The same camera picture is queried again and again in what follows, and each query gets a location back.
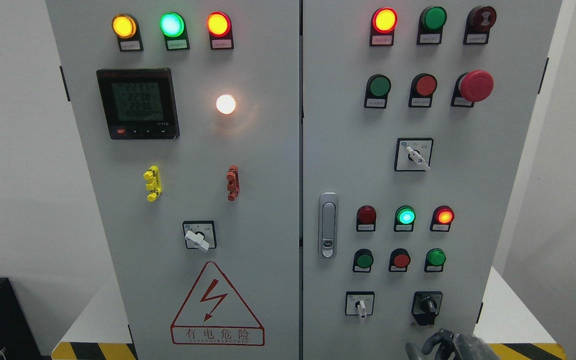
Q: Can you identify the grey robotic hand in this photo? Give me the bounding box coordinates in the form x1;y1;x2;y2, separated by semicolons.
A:
406;328;499;360

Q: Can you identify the black rotary knob switch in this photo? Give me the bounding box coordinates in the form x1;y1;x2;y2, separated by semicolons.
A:
411;291;443;326

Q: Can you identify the green illuminated button lower right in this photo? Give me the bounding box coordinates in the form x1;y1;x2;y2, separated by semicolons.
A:
424;248;446;272

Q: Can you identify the red push button lower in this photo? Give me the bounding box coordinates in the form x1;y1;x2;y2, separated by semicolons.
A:
389;248;411;272

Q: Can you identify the red push button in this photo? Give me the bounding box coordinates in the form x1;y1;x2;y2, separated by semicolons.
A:
389;248;411;272
412;73;438;98

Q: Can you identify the green push button lower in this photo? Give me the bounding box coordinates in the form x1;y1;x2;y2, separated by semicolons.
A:
352;248;374;273

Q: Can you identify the green push button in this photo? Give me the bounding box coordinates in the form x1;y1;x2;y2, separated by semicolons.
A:
352;248;374;273
366;74;391;98

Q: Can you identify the green lit indicator middle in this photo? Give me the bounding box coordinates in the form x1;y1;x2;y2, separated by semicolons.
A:
395;205;416;227

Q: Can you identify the dark red indicator left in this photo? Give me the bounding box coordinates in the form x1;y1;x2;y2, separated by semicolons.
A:
357;205;377;225

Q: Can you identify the red electric hazard warning sticker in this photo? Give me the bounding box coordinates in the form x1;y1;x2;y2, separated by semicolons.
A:
170;260;265;347

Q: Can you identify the grey electrical cabinet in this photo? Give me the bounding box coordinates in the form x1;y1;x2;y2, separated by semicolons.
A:
46;0;562;360

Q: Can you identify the red emergency stop mushroom button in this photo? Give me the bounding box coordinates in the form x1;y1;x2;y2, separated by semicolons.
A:
457;69;494;103

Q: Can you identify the red push button upper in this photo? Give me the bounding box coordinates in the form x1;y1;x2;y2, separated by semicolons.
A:
412;73;438;98

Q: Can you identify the green push button upper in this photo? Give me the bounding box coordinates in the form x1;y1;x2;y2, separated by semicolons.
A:
366;74;391;98

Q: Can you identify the red terminal connector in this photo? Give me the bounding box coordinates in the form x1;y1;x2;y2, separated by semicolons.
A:
226;165;240;202

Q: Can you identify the white lit indicator light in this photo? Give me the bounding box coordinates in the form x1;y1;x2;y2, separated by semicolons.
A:
215;94;237;115

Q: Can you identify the green indicator top right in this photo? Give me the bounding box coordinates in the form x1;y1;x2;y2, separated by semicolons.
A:
420;6;447;32

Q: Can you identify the red lit indicator top right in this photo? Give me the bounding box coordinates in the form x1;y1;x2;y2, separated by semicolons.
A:
372;7;398;34

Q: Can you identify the yellow terminal connector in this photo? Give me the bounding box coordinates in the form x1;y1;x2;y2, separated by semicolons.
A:
142;165;162;202

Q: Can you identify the black digital power meter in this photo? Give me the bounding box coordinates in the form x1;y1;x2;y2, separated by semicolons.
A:
96;67;180;141

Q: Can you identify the orange-red lit indicator light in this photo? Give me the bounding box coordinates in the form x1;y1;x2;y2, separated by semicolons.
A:
206;11;232;38

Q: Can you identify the green lit indicator light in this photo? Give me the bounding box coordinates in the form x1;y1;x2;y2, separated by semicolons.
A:
159;12;185;38

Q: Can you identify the yellow indicator light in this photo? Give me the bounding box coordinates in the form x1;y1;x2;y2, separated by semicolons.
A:
112;13;138;39

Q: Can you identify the white-handled selector switch lower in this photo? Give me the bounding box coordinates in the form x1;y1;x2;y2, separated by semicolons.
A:
345;291;375;319

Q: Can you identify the white-handled selector switch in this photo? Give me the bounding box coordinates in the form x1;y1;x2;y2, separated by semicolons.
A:
345;291;375;319
394;137;434;172

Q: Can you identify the silver door lock handle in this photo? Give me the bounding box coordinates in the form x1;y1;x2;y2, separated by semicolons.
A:
318;192;338;259

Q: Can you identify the white-handled selector switch upper right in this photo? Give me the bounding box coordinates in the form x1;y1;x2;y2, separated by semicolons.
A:
394;137;434;172

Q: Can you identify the white-handled selector switch left door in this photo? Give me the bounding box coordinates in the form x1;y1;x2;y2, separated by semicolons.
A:
182;220;217;253

